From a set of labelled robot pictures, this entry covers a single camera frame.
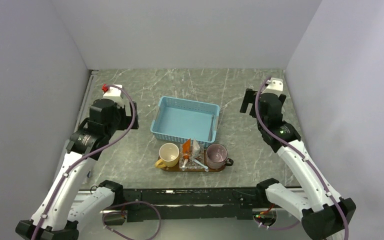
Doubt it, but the clear glass holder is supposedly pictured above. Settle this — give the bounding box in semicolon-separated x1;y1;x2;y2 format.
178;143;209;172

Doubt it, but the purple mug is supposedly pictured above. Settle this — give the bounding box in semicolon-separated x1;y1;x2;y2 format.
205;143;234;171

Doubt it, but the orange toothpaste tube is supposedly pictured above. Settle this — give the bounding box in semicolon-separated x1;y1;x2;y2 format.
182;138;191;161

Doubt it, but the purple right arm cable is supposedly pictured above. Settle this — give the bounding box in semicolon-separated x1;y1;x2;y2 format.
254;78;350;240

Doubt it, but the oval wooden tray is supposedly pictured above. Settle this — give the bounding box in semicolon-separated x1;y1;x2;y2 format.
160;150;230;173

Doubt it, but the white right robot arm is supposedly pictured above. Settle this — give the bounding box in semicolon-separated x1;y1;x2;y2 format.
239;88;356;240

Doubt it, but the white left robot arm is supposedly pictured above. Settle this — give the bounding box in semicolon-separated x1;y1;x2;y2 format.
15;97;139;240

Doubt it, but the grey toothbrush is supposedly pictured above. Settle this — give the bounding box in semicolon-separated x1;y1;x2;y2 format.
207;114;215;142

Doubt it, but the yellow mug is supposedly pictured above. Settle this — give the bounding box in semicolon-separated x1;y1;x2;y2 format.
154;143;180;169

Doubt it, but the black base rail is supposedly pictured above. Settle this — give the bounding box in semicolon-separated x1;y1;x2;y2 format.
104;187;278;224

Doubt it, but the white toothpaste tube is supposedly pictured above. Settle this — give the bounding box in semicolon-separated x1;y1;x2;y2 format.
191;139;201;159

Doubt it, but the light blue plastic basket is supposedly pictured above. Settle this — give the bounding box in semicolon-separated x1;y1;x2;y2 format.
150;96;221;148

